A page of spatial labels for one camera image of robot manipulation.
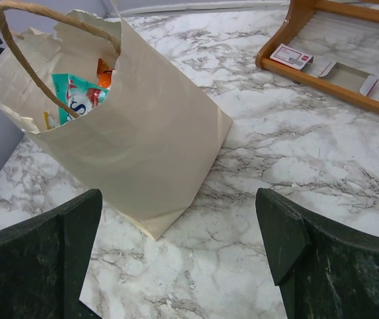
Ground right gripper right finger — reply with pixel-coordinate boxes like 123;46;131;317
255;188;379;318

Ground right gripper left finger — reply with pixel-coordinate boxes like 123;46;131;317
0;189;102;318

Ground teal candy bag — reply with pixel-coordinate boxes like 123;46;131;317
51;74;109;116

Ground orange snack bag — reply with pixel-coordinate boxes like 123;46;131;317
96;58;114;89

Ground yellow snack packet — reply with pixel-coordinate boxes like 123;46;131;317
43;112;57;130

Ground red white card box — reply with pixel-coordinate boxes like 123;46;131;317
269;44;314;70

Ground wooden shelf rack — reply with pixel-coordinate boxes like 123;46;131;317
255;1;379;114

